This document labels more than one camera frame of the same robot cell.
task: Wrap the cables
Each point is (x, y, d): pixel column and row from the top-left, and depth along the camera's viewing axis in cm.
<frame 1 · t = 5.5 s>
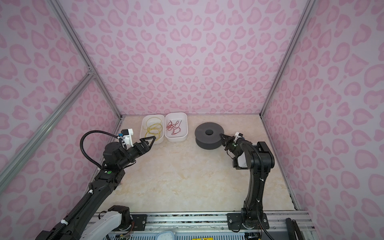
left hand: (152, 138, 74), fingers open
right hand: (220, 133, 95), fingers closed
white plastic tray right: (174, 117, 117), point 4 cm above the table

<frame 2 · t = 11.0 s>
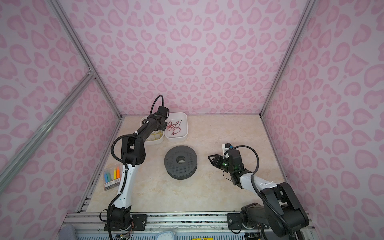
left hand: (159, 122, 109), fingers closed
right hand: (210, 157, 86), fingers open
pack of coloured markers: (112, 177, 90), on the table
the other named things where they were.

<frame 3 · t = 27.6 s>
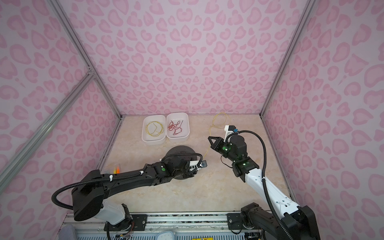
left hand: (197, 159, 80), fingers open
right hand: (207, 137, 75), fingers closed
the named things where they were.

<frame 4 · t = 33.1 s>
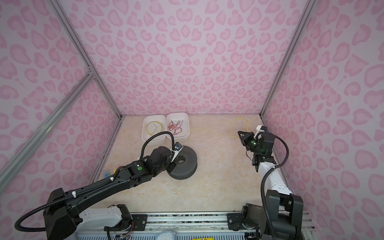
left hand: (176, 152, 77), fingers open
right hand: (238, 130, 80), fingers closed
the named things where they were.

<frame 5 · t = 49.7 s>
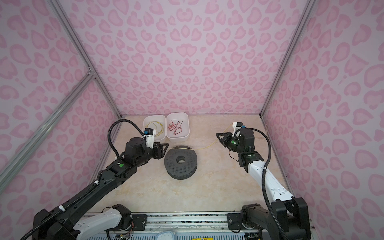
left hand: (164, 141, 77), fingers open
right hand: (216, 133, 78), fingers closed
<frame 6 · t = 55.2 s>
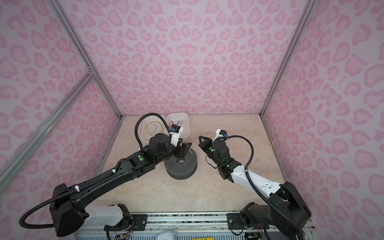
left hand: (187, 139, 73), fingers open
right hand: (197, 135, 78), fingers closed
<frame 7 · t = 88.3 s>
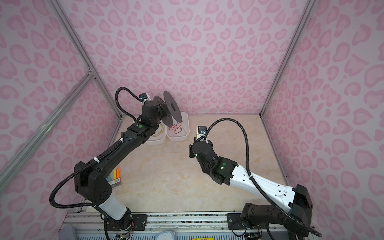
left hand: (159, 102, 80), fingers closed
right hand: (193, 138, 71), fingers closed
